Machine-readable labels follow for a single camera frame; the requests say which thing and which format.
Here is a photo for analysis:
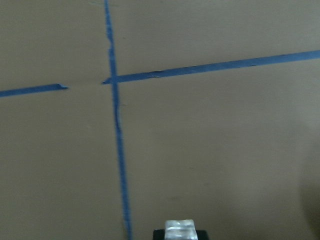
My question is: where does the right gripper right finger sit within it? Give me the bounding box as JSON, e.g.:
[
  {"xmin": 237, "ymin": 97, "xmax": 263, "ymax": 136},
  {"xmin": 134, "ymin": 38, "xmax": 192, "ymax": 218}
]
[{"xmin": 196, "ymin": 229, "xmax": 208, "ymax": 240}]

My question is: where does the clear ice cube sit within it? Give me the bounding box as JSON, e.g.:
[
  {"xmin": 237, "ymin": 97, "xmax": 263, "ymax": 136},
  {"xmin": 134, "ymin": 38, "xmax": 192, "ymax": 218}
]
[{"xmin": 164, "ymin": 219, "xmax": 198, "ymax": 240}]

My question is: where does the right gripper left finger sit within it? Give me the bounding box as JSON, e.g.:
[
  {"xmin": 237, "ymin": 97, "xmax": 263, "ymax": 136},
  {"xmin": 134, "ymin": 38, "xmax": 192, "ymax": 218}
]
[{"xmin": 152, "ymin": 229, "xmax": 165, "ymax": 240}]

